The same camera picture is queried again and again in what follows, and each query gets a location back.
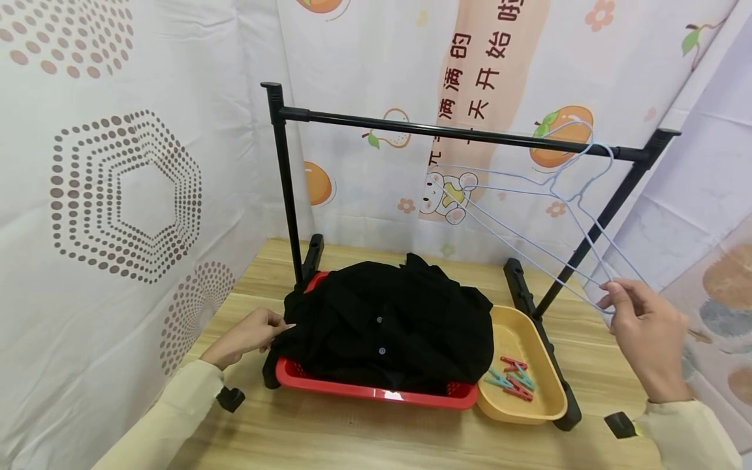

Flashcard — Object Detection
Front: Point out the person's left hand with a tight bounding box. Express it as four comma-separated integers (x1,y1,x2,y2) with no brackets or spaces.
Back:
200,308,296,371

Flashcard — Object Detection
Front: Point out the black buttoned garment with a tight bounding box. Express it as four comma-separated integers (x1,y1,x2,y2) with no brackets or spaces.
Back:
269,253,495,396

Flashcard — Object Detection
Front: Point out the yellow plastic tray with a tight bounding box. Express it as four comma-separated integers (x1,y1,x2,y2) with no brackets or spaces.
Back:
476,305,569,426

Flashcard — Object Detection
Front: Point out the black metal clothes rack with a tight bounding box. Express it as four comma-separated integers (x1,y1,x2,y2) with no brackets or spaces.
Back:
260,82,682,432

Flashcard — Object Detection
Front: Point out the person's right forearm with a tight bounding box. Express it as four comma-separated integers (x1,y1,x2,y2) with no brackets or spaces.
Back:
636,399,744,470

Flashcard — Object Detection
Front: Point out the light blue wire hanger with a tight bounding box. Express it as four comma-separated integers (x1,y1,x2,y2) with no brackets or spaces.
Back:
432,120,617,315
462,142,651,292

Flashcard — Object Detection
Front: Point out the person's right hand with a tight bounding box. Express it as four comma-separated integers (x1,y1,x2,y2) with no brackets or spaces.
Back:
597,278,695,403

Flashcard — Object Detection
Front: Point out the red plastic basket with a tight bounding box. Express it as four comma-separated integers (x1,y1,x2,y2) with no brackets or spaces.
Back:
275,271,480,411

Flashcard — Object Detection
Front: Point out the person's left forearm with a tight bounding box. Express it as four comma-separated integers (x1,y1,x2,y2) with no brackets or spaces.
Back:
90,358,226,470

